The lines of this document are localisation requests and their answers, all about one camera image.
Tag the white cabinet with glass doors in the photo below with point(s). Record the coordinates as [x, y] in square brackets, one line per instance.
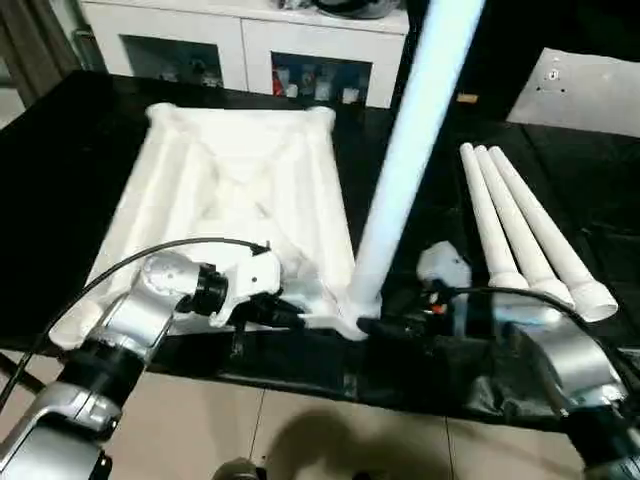
[240, 40]

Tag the white plastic table leg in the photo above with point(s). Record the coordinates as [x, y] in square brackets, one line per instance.
[420, 130]
[540, 220]
[510, 215]
[484, 210]

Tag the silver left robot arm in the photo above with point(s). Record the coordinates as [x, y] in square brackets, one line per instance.
[130, 320]

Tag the grey curtain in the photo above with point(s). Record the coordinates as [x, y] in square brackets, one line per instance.
[30, 40]

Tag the white flat panel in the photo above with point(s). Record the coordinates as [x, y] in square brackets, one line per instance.
[590, 95]

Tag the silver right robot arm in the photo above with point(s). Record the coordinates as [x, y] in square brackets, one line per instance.
[570, 360]

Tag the white plastic table top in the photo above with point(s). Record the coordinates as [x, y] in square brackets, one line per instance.
[230, 170]

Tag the small yellow label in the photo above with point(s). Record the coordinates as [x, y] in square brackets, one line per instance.
[467, 99]

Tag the black work mat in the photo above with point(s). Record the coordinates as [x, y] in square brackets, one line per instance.
[60, 180]

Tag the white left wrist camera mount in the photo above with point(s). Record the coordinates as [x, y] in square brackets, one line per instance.
[255, 272]

